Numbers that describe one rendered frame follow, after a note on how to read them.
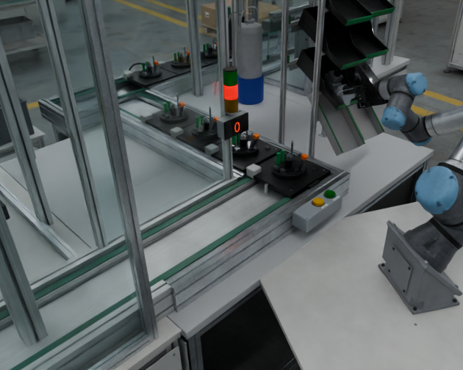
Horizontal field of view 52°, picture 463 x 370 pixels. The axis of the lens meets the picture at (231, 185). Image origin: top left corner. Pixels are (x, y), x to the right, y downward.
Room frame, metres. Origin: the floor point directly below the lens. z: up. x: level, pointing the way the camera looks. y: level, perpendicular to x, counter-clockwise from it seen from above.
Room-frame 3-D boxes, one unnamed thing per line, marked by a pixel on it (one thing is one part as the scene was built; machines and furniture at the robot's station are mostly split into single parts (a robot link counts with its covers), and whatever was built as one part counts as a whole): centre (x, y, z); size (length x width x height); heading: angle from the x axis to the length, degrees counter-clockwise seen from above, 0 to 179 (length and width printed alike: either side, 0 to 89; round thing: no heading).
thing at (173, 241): (1.43, 0.01, 0.91); 0.84 x 0.28 x 0.10; 133
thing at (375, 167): (1.94, 0.07, 0.84); 1.50 x 1.41 x 0.03; 133
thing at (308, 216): (1.40, -0.31, 0.93); 0.21 x 0.07 x 0.06; 133
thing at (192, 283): (1.32, -0.13, 0.91); 0.89 x 0.06 x 0.11; 133
